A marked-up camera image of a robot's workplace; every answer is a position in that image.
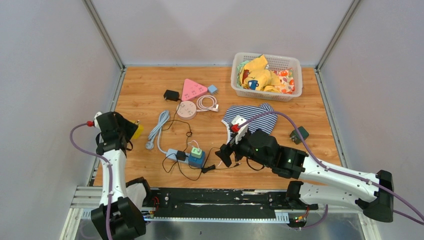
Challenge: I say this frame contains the pink coiled cable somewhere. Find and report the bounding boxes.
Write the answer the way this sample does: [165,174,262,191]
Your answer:
[196,94,220,114]

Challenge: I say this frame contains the black adapter at back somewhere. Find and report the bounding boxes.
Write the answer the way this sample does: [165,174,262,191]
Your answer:
[163,89,180,102]

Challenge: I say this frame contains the pink round power strip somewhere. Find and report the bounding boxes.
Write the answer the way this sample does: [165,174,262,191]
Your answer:
[176,101,197,120]

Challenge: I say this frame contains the blue cube charger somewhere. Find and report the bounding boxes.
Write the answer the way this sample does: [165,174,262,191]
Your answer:
[188,151,206,169]

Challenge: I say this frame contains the yellow clothes in basket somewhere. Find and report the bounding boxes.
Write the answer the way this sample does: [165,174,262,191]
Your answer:
[236,55,296,95]

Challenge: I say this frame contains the yellow power adapter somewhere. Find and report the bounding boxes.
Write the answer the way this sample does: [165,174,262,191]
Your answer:
[131,120,144,140]

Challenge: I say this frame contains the dark green cube charger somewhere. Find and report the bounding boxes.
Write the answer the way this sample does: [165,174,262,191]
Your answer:
[289,126,310,145]

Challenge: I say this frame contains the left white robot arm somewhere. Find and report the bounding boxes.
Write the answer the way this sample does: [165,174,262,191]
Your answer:
[90,111,153,240]

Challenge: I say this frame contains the light blue power cord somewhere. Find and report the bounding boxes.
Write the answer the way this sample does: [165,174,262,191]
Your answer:
[145,110,171,155]

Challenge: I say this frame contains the light blue small charger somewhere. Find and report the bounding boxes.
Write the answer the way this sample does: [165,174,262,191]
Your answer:
[207,84,218,95]

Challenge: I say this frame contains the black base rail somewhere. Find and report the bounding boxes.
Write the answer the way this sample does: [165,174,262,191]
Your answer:
[141,187,319,224]

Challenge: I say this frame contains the black adapter with cable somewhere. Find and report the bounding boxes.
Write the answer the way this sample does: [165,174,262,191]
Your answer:
[161,119,243,182]

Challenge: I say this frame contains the pink triangular power strip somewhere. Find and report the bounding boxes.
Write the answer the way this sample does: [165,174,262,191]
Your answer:
[181,78,208,101]

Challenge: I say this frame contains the blue striped shirt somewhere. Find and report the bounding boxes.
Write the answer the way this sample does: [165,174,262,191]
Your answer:
[221,103,278,143]

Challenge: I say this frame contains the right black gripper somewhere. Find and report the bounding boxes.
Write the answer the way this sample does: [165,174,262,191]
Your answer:
[215,129,272,168]

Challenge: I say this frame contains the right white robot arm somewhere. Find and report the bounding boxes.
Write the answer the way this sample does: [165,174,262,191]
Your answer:
[215,130,394,223]

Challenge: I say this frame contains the white plastic basket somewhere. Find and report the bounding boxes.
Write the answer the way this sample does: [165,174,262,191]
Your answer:
[230,52,303,102]

